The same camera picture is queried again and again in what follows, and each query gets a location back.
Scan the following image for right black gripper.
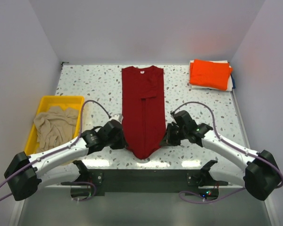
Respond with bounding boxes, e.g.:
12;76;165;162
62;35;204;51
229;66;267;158
159;123;187;147

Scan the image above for dark red t shirt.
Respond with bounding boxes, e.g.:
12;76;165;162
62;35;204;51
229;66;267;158
122;66;166;159

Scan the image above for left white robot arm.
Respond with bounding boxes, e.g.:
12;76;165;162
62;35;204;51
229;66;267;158
4;114;125;201

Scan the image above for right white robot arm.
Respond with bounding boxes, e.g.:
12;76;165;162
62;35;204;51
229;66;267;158
160;110;283;201

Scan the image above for yellow plastic tray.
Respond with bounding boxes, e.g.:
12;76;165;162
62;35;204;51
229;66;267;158
24;96;84;155

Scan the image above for beige t shirt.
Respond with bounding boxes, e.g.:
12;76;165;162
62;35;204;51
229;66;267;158
33;106;79;153

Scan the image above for folded orange t shirt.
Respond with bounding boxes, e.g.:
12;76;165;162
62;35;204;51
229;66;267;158
189;59;233;90

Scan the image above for folded blue t shirt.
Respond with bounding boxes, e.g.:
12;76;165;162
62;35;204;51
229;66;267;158
231;74;236;89

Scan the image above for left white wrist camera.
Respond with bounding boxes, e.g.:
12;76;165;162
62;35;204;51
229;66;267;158
109;113;123;124

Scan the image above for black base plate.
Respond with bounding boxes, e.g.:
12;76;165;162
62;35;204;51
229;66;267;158
76;169;221;196

